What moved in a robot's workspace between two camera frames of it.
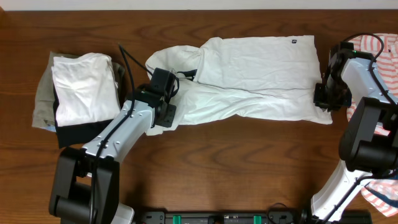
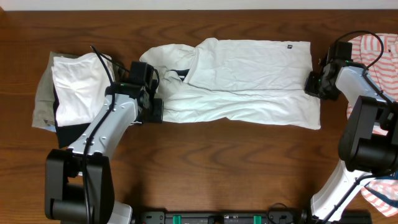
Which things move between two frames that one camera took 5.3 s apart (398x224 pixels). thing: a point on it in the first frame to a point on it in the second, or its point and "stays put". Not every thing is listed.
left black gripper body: [168, 116] to [153, 111]
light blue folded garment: [50, 128] stays put
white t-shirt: [273, 78] stays put
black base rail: [219, 217] stays put
